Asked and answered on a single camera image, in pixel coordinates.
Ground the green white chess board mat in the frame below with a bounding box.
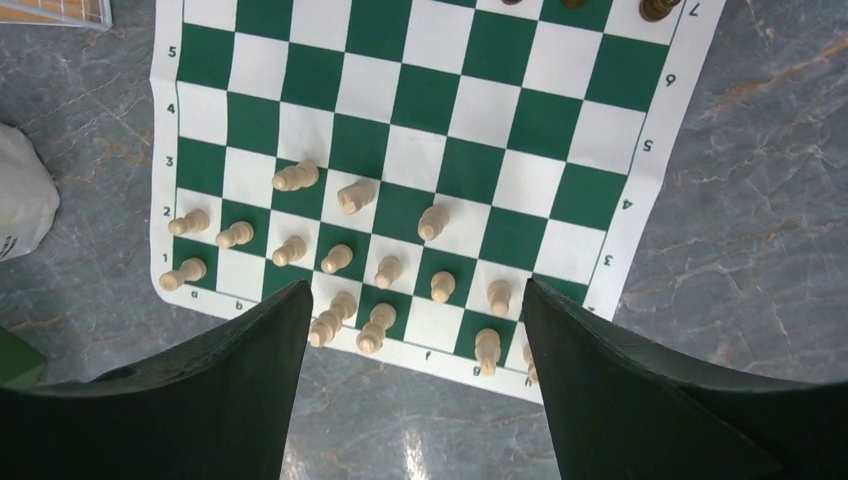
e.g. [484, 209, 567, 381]
[149, 1, 724, 403]

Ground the white wrapped paper roll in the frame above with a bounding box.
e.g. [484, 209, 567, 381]
[1, 124, 60, 261]

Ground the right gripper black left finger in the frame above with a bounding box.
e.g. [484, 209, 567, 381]
[1, 281, 313, 479]

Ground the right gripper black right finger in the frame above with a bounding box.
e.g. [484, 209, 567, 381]
[522, 279, 847, 479]

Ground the white wire wooden shelf rack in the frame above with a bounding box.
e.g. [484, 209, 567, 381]
[1, 0, 113, 31]

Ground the light wooden pawn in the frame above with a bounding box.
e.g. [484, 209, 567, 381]
[168, 209, 210, 235]

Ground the green plastic bin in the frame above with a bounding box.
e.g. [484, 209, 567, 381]
[1, 329, 47, 389]

